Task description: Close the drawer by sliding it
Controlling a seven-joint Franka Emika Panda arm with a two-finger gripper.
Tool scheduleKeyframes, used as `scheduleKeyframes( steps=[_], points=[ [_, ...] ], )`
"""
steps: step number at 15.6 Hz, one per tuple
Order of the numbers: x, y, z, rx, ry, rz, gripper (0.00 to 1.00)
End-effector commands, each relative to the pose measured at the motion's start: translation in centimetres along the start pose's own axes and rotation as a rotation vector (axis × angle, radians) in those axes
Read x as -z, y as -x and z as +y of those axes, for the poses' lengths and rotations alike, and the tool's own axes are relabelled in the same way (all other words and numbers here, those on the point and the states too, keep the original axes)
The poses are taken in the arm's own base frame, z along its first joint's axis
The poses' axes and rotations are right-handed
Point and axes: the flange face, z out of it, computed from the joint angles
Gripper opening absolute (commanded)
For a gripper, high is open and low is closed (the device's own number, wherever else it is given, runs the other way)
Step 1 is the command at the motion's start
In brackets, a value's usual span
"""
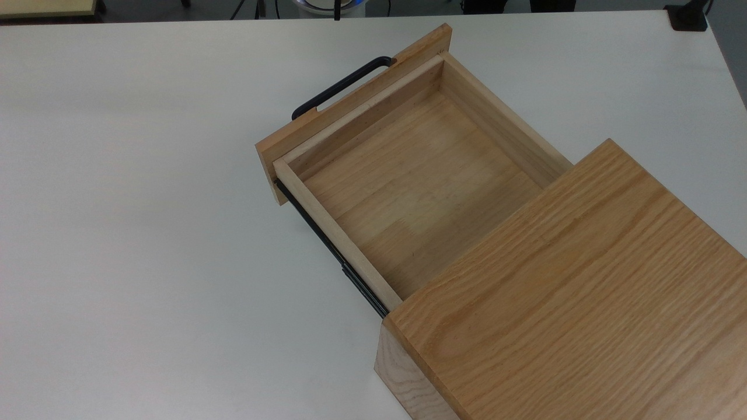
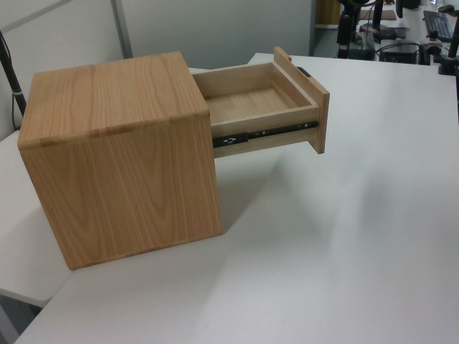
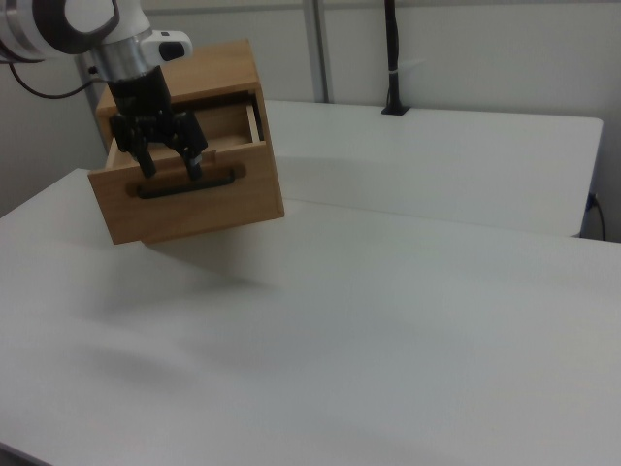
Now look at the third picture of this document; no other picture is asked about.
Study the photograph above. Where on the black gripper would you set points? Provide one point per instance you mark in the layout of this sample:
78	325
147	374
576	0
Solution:
140	94

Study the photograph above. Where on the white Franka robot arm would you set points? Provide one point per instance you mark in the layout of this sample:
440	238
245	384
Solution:
29	24

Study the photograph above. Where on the wooden drawer cabinet box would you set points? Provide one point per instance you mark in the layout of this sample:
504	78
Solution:
218	68

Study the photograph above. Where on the grey partition frame post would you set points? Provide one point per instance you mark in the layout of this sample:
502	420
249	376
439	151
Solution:
319	48

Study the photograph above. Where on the black camera pole with clamp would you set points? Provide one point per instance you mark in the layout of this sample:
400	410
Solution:
394	53

